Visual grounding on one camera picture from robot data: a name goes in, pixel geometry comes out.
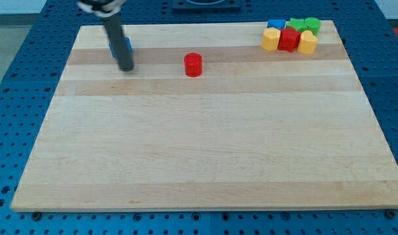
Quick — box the red cylinder block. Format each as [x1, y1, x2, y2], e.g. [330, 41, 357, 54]
[184, 52, 203, 77]

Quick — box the light wooden board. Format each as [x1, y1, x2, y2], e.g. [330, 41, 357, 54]
[11, 20, 398, 212]

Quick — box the blue cube block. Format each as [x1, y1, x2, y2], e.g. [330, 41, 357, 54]
[108, 37, 133, 58]

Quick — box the yellow hexagon block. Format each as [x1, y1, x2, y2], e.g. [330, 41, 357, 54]
[261, 27, 281, 51]

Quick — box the red star block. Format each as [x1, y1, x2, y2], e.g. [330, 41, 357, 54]
[277, 27, 301, 53]

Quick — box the blue block at back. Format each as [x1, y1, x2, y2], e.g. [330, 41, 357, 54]
[267, 19, 286, 30]

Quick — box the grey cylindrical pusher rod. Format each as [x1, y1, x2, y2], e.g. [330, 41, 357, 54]
[102, 14, 134, 72]

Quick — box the yellow heart block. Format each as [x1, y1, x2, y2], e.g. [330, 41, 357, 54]
[298, 30, 318, 54]

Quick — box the green star block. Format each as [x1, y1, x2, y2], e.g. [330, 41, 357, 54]
[285, 18, 307, 32]

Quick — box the green cylinder block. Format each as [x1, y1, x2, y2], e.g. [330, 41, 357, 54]
[304, 17, 322, 36]

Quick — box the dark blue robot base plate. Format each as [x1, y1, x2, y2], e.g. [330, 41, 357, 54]
[171, 0, 241, 12]

